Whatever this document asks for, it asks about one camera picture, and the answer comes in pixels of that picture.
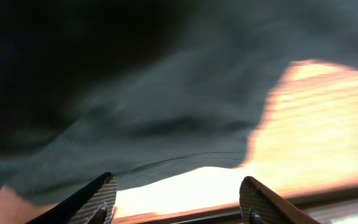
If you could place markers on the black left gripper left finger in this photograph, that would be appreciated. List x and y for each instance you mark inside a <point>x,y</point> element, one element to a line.
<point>94,203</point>

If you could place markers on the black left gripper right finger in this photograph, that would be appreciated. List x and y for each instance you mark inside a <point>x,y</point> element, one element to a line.
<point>260,205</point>

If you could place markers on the black t-shirt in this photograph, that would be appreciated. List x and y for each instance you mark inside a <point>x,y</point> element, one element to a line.
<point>146,89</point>

